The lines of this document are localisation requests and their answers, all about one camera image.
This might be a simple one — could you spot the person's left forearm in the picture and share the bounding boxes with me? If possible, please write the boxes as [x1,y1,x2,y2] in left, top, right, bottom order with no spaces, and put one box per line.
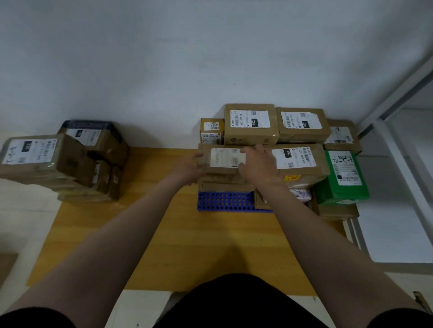
[0,174,194,316]

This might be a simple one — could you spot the person's left black sleeve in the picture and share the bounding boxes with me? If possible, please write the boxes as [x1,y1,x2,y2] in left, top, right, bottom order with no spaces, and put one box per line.
[0,307,76,328]

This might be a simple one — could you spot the pile of brown cardboard parcels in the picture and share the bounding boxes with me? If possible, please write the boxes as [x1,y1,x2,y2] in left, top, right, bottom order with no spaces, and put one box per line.
[198,103,363,222]

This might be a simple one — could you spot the person's black shorts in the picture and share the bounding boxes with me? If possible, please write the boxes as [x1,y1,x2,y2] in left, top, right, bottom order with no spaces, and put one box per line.
[152,273,329,328]

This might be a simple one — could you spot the cardboard parcel with dark top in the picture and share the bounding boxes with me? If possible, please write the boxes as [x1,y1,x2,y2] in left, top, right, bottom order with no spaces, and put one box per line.
[57,120,129,168]

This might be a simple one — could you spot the person's black sleeve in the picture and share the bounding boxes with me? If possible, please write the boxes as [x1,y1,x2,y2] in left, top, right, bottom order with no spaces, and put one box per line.
[367,306,433,328]
[0,307,76,328]

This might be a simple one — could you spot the large tape-wrapped cardboard parcel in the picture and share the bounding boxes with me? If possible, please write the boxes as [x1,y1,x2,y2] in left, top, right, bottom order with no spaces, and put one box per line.
[0,134,97,190]

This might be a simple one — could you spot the person's right hand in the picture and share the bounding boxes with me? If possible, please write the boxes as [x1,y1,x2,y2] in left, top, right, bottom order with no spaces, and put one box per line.
[238,144,289,190]

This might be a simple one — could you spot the brown labelled shipping box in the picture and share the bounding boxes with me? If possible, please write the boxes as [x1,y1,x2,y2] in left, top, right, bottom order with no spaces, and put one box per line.
[198,144,251,176]

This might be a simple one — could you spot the person's right forearm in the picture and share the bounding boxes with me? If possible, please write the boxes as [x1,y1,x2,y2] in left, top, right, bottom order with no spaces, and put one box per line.
[256,181,425,328]

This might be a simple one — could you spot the person's left hand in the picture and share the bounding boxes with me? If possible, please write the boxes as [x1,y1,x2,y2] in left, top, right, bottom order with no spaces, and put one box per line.
[168,153,207,187]

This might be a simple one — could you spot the white metal shelf frame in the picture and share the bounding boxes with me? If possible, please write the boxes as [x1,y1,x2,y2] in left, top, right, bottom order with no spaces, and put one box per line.
[343,54,433,265]

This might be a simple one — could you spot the green plastic mailer parcel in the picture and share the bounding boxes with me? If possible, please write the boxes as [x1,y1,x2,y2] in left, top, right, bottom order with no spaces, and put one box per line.
[314,150,370,205]

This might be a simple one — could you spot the flat brown cardboard parcel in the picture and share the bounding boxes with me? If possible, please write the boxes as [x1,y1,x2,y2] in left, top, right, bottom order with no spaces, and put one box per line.
[55,161,123,204]

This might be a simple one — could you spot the blue perforated plastic crate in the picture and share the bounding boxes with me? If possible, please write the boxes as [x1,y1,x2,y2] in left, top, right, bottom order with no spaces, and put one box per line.
[198,191,273,214]

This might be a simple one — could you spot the person's right black sleeve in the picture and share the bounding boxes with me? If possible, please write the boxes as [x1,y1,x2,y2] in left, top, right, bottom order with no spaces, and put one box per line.
[367,306,433,328]

